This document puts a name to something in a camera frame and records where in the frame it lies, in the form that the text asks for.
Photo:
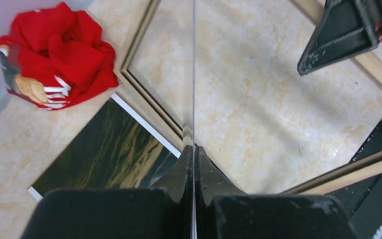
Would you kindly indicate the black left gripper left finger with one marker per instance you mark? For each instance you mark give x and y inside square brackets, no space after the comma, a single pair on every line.
[163,211]

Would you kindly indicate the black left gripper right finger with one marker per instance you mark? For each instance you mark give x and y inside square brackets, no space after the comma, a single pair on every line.
[225,212]

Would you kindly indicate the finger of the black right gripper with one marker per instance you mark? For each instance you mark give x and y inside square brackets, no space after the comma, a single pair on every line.
[346,30]

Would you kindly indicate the landscape photo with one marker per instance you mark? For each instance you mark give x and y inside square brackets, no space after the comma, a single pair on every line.
[117,148]

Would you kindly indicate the wooden picture frame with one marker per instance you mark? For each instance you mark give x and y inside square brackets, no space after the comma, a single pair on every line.
[232,71]

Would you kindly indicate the clear acrylic sheet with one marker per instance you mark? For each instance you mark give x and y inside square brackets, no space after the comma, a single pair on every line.
[272,143]

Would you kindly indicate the red crumpled cloth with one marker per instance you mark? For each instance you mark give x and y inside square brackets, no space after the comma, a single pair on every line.
[56,58]

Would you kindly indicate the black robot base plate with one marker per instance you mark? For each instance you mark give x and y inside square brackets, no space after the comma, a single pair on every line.
[363,200]

